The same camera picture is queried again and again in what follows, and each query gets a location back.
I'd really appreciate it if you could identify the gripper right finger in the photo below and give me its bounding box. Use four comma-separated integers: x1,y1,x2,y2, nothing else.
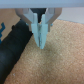
39,7,63,50

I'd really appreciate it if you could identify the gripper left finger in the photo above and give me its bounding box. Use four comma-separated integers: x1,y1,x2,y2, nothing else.
14,7,43,50

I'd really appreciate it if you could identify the black drawer handle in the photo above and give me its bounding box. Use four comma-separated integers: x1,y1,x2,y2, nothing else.
0,8,48,84

